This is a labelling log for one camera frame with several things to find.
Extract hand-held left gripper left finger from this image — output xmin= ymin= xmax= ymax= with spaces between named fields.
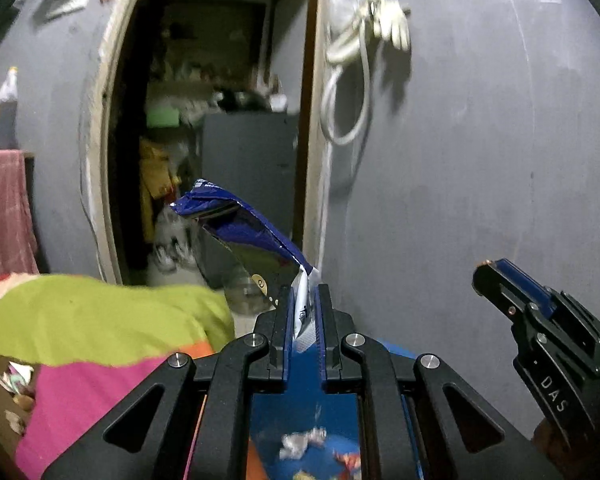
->
xmin=42 ymin=285 xmax=293 ymax=480

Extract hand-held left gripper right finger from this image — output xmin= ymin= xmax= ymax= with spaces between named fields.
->
xmin=316 ymin=284 xmax=563 ymax=480

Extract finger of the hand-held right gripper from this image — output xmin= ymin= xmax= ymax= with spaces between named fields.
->
xmin=472 ymin=261 xmax=531 ymax=331
xmin=495 ymin=258 xmax=564 ymax=319

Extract blue plastic bucket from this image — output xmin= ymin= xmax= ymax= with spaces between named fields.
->
xmin=250 ymin=340 xmax=426 ymax=480

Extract white tissue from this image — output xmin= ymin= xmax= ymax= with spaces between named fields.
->
xmin=280 ymin=427 xmax=328 ymax=461

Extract blue foil snack packet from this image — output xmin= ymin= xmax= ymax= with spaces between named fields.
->
xmin=172 ymin=178 xmax=326 ymax=356

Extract red snack packet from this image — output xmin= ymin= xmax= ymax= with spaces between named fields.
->
xmin=335 ymin=452 xmax=362 ymax=474

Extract pile of wrappers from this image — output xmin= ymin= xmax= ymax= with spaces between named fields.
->
xmin=0 ymin=360 xmax=36 ymax=436

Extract person's right forearm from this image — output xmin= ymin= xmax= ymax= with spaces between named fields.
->
xmin=532 ymin=416 xmax=581 ymax=480

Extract white printed sack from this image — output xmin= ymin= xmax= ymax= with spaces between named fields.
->
xmin=147 ymin=210 xmax=202 ymax=286

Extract grey cabinet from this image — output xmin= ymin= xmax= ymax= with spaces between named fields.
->
xmin=201 ymin=112 xmax=301 ymax=261

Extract colourful patchwork blanket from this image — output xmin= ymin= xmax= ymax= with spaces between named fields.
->
xmin=0 ymin=272 xmax=236 ymax=480

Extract yellow paper bag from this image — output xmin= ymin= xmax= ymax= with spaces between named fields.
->
xmin=140 ymin=137 xmax=181 ymax=211

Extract green box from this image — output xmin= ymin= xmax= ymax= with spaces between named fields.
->
xmin=146 ymin=105 xmax=181 ymax=129

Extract white rubber gloves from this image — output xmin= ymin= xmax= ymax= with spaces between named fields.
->
xmin=375 ymin=0 xmax=412 ymax=52

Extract pink checked cloth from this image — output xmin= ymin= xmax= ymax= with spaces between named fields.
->
xmin=0 ymin=150 xmax=41 ymax=286

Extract wooden storage shelves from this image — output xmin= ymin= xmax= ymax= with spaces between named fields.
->
xmin=150 ymin=0 xmax=271 ymax=111

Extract clear plastic bag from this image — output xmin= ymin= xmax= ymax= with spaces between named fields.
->
xmin=330 ymin=0 xmax=362 ymax=33

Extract large cooking oil jug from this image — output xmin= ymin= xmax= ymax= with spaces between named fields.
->
xmin=0 ymin=66 xmax=20 ymax=151

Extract white coiled hose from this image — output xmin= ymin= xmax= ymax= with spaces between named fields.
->
xmin=320 ymin=0 xmax=387 ymax=147

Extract wooden door frame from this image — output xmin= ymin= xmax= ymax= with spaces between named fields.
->
xmin=80 ymin=0 xmax=343 ymax=286

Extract wall socket panel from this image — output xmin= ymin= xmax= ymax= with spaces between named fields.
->
xmin=45 ymin=0 xmax=94 ymax=22

